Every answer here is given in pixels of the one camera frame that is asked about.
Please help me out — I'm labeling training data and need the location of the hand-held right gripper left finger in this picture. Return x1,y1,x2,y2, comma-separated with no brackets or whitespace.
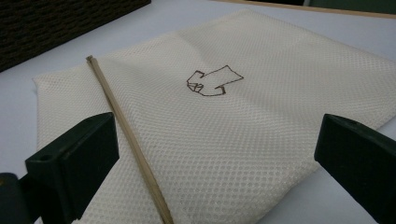
18,111,120,224

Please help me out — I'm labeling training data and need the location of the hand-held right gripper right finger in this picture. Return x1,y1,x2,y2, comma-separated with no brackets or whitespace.
313,113,396,224

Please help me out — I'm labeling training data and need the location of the brown wicker basket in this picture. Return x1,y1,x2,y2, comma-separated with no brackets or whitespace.
0,0,152,73

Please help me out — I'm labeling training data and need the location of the cream mesh laundry bag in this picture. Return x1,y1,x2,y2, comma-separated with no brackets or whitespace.
32,8,396,224

